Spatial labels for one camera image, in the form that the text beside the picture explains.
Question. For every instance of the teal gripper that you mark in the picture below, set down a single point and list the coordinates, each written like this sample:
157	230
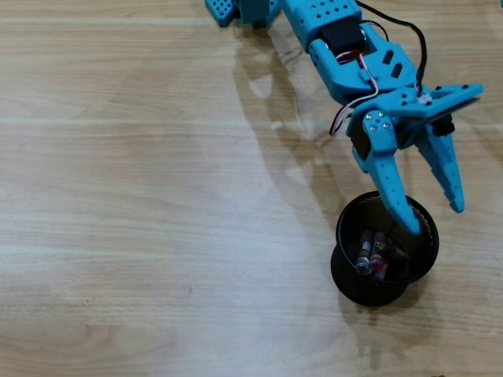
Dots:
378	129

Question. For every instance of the grey grip clear retractable pen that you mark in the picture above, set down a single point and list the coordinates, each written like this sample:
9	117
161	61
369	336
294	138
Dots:
379	240

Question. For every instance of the black rubber grip retractable pen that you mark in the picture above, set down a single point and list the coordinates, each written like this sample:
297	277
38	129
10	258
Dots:
397	253

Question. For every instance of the clear capped black gel pen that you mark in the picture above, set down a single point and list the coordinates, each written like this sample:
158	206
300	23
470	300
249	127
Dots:
363	255

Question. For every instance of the red white retractable pen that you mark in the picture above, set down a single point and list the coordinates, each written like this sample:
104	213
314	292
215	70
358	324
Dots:
379	269

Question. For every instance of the teal robot base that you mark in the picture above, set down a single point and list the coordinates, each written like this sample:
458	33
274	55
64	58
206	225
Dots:
251	9

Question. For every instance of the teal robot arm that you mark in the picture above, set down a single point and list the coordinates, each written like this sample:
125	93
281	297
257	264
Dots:
346	74

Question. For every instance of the black mesh pen holder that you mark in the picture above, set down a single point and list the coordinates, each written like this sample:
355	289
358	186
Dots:
353	286

